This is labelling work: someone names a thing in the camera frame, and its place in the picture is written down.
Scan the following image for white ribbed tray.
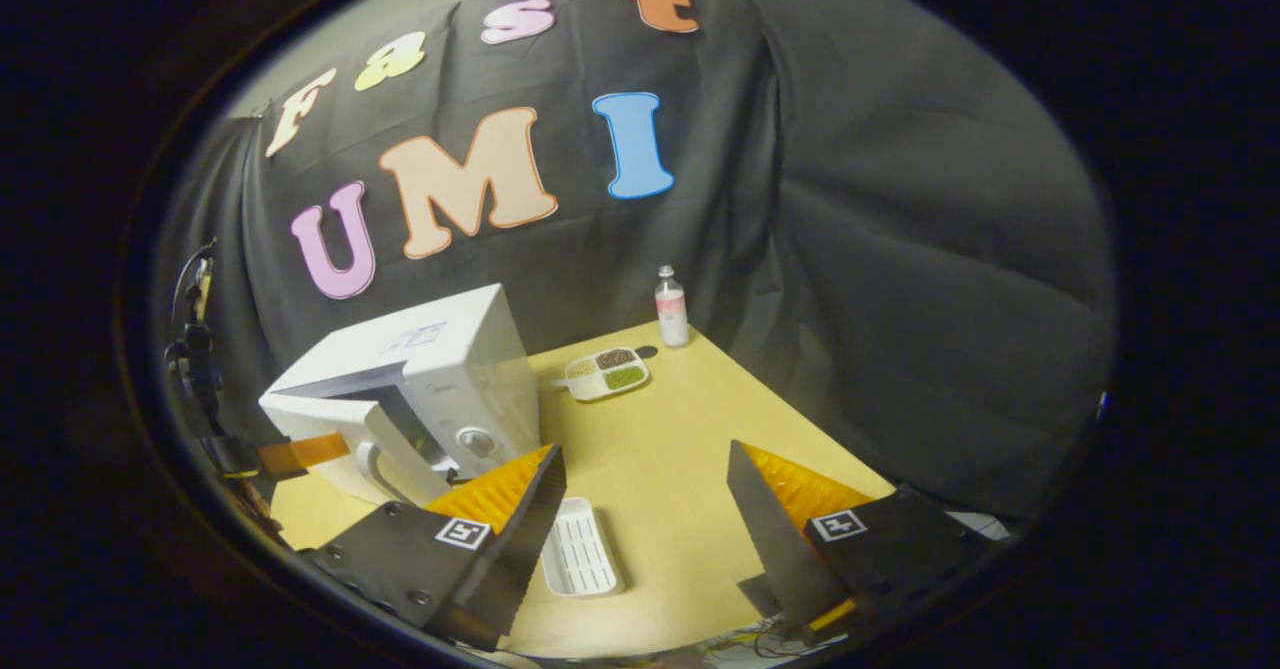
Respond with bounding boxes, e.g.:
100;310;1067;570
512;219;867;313
540;496;628;599

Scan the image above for white divided dish of grains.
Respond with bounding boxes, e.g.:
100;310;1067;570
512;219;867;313
552;347;652;404

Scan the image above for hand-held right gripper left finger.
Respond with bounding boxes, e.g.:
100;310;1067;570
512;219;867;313
298;442;569;654

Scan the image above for black backdrop cloth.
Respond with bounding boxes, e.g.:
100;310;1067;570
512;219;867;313
150;0;1116;520

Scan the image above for white microwave oven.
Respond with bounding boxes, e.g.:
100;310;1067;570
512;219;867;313
258;284;542;508

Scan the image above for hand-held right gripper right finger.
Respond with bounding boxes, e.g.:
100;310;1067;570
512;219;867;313
725;438;1003;647

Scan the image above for clear bottle pink label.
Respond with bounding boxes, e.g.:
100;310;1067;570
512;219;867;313
654;265;692;349

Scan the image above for tangled thin cables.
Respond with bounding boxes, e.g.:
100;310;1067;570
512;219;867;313
700;617;833;663

